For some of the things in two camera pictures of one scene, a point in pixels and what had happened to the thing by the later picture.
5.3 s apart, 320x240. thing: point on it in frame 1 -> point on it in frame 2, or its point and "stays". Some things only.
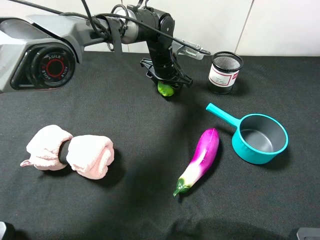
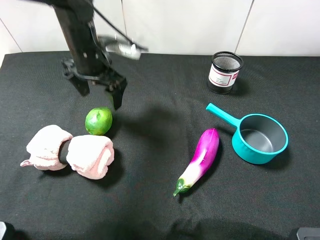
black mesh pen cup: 224,71 stays
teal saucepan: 259,138 stays
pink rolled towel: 52,148 stays
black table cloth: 154,136 stays
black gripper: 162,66 -> 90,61
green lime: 165,89 -> 98,121
